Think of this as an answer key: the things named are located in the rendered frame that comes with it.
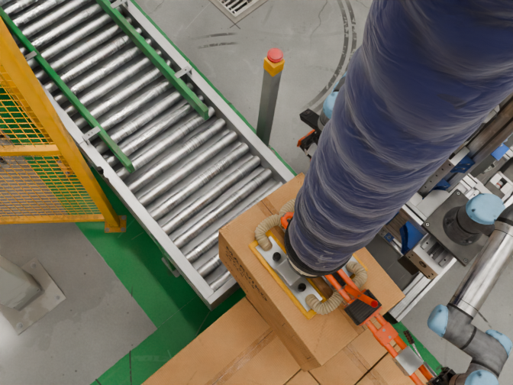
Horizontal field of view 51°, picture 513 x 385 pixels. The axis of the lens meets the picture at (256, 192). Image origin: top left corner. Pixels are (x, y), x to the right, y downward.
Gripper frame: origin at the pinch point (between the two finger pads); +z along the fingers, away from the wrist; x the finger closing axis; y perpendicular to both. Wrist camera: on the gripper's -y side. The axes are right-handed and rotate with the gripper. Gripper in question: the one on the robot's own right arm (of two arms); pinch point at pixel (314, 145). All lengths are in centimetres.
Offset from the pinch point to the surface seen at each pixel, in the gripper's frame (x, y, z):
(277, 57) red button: 21, -46, 17
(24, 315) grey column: -137, -48, 118
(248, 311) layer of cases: -48, 27, 65
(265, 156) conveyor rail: 3, -26, 61
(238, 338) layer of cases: -59, 34, 65
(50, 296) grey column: -122, -48, 119
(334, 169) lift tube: -36, 27, -81
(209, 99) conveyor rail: 1, -68, 63
